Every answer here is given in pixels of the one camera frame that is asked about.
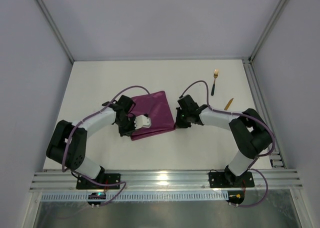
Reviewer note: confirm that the aluminium rail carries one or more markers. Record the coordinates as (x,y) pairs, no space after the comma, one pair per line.
(166,180)
(276,158)

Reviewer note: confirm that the frame post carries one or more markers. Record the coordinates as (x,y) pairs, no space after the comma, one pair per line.
(272,21)
(54,28)

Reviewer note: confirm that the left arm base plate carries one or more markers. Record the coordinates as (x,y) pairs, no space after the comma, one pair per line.
(110,180)

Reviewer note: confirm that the left frame post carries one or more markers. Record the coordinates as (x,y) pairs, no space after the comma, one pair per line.
(54,28)

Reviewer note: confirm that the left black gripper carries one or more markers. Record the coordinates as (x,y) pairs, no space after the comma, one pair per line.
(127,129)

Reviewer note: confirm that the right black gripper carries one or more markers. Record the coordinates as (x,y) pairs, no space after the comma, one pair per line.
(180,121)

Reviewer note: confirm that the front aluminium rail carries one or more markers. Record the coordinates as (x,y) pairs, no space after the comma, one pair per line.
(166,180)

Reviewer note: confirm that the slotted cable duct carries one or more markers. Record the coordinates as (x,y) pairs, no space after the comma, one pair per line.
(140,196)

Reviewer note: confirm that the right frame post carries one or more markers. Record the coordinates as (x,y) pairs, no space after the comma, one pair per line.
(272,21)

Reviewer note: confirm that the right aluminium rail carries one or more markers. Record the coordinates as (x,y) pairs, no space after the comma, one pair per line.
(276,158)

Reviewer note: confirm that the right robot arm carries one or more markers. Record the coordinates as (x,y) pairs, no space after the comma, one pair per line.
(250,133)

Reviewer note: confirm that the gold fork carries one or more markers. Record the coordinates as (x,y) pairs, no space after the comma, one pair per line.
(215,76)

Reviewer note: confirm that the controller board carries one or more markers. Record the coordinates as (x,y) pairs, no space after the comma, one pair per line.
(95,199)
(235,197)

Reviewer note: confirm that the black handled gold knife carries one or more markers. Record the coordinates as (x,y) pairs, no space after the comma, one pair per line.
(228,104)

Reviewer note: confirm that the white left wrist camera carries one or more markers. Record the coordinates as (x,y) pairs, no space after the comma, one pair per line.
(142,121)

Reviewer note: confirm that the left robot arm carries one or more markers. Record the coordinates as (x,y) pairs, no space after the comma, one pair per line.
(68,143)

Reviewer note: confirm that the purple satin napkin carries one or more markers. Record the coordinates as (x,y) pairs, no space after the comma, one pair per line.
(157,108)

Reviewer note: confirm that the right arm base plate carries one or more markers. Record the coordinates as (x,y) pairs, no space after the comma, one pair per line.
(222,179)

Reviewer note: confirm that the left controller board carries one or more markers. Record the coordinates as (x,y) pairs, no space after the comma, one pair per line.
(95,199)

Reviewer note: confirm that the right controller board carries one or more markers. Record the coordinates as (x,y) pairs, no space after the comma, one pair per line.
(235,197)

